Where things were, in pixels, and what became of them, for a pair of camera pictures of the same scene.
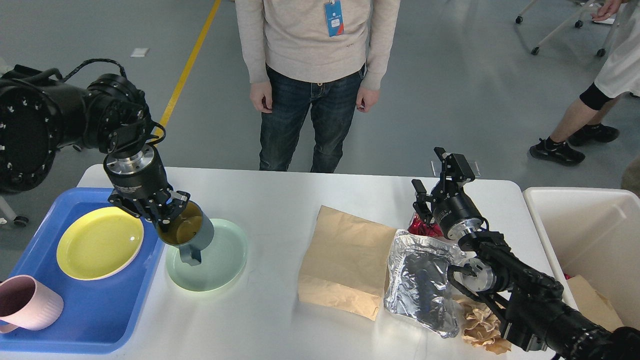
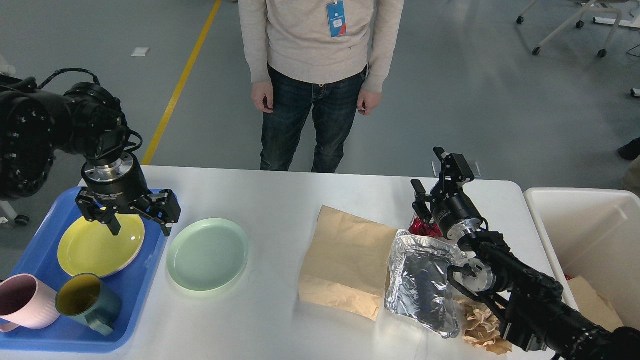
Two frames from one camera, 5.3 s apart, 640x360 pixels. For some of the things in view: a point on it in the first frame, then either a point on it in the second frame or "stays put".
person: [592, 120] → [631, 150]
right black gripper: [456, 213] stays put
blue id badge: [334, 18] stays put
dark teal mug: [192, 230] → [86, 297]
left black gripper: [140, 184] → [116, 182]
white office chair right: [579, 24] stays put
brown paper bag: [344, 265] stays put
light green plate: [222, 260] stays put
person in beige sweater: [329, 58] stays put
